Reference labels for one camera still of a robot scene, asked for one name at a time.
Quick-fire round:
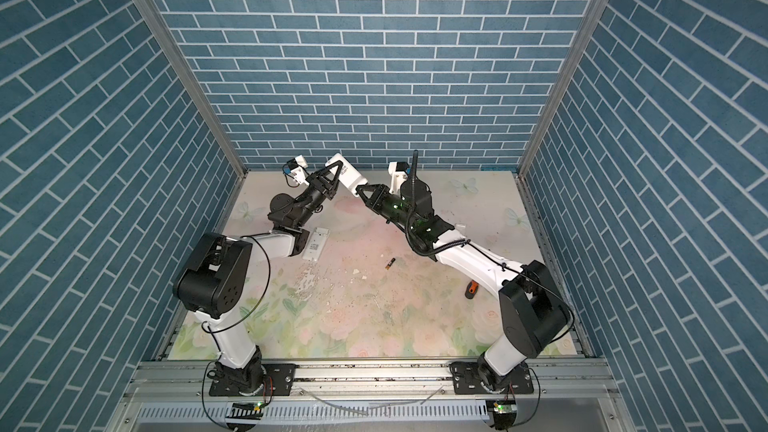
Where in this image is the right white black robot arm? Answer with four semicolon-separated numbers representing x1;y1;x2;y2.
353;178;573;390

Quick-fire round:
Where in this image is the aluminium front rail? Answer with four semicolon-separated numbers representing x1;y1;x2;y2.
108;356;633;431

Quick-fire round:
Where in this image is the orange black screwdriver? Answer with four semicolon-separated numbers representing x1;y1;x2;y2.
465;281;479;300

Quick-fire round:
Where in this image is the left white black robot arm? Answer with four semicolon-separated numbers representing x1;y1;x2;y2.
173;159;344;371

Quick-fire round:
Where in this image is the circuit board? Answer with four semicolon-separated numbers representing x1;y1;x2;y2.
488;399;518;415
225;402;265;422

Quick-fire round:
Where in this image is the right circuit board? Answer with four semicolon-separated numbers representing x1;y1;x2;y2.
488;399;518;415

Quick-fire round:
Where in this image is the white slotted cable duct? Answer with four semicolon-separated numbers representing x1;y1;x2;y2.
137;400;489;425

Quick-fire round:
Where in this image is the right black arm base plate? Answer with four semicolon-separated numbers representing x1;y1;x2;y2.
448;361;534;395

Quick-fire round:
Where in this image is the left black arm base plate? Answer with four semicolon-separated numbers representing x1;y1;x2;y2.
206;362;297;398

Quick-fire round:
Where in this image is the left circuit board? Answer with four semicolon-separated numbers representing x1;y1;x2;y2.
225;402;265;422

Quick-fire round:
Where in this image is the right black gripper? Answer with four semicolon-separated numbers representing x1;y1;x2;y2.
357;184;420;234

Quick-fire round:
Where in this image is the white remote with display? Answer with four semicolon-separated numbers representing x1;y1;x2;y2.
326;153;368;197

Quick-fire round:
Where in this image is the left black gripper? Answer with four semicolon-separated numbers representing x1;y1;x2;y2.
292;164;341;232

